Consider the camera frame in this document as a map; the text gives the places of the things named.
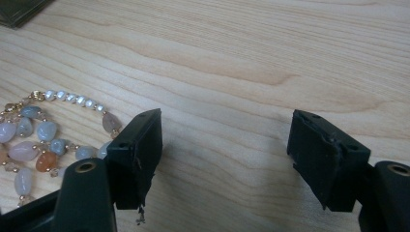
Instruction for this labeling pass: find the dark flat box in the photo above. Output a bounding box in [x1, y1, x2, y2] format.
[0, 0, 56, 30]

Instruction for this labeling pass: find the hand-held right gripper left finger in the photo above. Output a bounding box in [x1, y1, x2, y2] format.
[51, 107, 163, 232]

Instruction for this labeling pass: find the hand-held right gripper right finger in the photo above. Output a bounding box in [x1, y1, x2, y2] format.
[286, 108, 410, 232]

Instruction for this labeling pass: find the pastel stone and pearl necklace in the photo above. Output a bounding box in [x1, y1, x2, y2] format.
[0, 89, 124, 208]

